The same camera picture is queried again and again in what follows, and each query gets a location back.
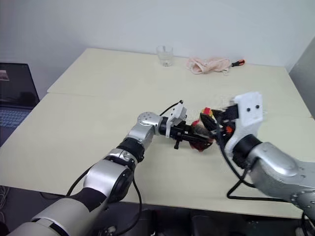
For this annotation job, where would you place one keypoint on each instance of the pink crumpled cloth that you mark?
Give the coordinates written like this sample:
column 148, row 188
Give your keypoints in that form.
column 209, row 65

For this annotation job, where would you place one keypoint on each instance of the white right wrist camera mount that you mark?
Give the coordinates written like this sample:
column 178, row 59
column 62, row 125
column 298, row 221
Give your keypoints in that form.
column 248, row 115

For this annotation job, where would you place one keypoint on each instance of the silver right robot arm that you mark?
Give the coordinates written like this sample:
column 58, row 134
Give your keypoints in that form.
column 275, row 167

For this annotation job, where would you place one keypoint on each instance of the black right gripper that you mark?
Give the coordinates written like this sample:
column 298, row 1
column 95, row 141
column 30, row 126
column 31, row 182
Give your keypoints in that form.
column 230, row 115

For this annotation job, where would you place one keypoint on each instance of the open dark laptop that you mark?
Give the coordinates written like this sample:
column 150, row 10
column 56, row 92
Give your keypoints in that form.
column 14, row 93

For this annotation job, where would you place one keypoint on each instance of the black and orange screwdriver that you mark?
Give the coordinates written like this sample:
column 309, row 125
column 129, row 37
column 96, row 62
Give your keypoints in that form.
column 236, row 63

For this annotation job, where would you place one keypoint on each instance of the drink bottle with red label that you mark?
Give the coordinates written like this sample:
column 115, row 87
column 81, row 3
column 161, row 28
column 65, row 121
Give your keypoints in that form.
column 200, row 146

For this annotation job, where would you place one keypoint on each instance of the clear glass tumbler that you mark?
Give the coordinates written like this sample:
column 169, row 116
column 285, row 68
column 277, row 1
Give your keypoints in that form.
column 164, row 56

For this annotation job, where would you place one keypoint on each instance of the grey panel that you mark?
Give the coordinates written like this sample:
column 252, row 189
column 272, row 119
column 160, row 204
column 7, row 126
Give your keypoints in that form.
column 304, row 73

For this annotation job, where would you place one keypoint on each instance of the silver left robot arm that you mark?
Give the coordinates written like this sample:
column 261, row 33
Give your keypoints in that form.
column 103, row 177

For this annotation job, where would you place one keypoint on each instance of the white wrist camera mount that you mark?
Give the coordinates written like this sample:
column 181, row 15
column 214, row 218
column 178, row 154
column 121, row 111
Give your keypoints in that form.
column 248, row 115
column 178, row 111

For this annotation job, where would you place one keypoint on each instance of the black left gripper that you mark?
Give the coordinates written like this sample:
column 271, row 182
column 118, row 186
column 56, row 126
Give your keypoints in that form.
column 178, row 131

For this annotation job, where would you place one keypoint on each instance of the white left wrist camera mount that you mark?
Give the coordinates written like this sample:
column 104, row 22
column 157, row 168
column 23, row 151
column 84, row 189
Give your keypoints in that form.
column 178, row 111

